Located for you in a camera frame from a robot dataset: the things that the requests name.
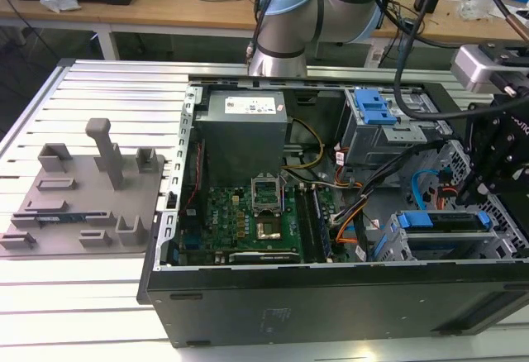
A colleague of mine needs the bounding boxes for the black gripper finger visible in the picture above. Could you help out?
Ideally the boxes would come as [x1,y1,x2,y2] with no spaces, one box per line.
[454,105,498,211]
[479,130,512,198]

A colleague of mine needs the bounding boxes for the hard disk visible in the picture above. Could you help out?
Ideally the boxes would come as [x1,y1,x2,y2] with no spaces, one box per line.
[395,208,492,237]

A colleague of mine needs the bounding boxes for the grey metal disk bay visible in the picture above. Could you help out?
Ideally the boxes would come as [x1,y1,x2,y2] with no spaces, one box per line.
[367,138,529,263]

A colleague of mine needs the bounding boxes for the RAM stick in slot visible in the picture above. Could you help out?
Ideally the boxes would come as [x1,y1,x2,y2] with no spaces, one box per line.
[309,187,333,259]

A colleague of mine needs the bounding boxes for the grey drive cage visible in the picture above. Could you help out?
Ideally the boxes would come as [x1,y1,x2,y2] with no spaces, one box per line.
[335,87,456,169]

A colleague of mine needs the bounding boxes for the blue drive cage latch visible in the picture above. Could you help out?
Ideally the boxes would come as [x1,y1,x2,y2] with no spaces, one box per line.
[354,88,398,126]

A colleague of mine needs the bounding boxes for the clear plastic bag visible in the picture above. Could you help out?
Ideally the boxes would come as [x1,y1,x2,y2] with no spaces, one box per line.
[456,0,503,23]

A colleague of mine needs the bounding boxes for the metal socket cover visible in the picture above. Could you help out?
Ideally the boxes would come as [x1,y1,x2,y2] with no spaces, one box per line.
[250,174,284,215]

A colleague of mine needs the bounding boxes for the black PC case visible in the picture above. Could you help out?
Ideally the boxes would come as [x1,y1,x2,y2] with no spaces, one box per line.
[136,73,529,349]

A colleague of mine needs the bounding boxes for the CPU socket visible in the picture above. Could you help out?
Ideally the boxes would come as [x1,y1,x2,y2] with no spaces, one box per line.
[254,219,283,242]

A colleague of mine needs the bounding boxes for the grey power supply unit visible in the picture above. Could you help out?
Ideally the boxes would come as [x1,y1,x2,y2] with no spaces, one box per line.
[193,88,288,190]

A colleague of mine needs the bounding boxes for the black graphics card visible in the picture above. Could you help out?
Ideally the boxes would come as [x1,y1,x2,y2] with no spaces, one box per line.
[227,250,302,264]

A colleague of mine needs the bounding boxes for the green motherboard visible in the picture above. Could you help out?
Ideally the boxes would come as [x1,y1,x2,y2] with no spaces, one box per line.
[177,183,345,264]

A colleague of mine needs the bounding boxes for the wooden desk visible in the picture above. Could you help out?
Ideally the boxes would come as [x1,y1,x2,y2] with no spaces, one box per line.
[0,0,529,54]

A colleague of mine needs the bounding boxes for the grey parts rack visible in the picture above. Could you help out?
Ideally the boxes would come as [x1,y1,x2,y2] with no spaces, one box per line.
[0,117,169,260]

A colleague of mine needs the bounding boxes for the crumpled white paper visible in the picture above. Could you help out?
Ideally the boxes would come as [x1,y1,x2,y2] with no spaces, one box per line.
[39,0,83,12]

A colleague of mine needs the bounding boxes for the orange red disk power wire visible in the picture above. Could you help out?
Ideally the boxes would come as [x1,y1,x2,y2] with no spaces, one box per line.
[428,167,458,215]

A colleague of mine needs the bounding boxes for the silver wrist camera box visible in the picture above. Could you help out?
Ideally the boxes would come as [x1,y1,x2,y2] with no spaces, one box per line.
[449,43,529,94]

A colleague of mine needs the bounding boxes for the blue disk wire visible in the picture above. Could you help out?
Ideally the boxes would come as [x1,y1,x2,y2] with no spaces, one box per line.
[410,166,440,215]

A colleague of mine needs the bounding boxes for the black wire bundle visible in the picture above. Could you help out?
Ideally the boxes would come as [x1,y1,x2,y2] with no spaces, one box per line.
[330,141,441,225]

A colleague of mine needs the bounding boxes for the black tool cable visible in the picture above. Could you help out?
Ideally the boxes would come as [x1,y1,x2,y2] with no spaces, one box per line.
[369,0,446,124]

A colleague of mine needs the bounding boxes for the yellow black power wires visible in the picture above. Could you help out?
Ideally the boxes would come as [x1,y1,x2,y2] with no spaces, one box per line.
[284,117,326,171]

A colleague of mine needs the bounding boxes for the black arm base cables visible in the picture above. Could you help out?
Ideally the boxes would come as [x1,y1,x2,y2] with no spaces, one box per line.
[246,0,287,64]

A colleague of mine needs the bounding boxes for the red black thin wire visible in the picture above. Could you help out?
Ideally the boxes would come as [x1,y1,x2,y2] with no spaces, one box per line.
[183,141,207,211]

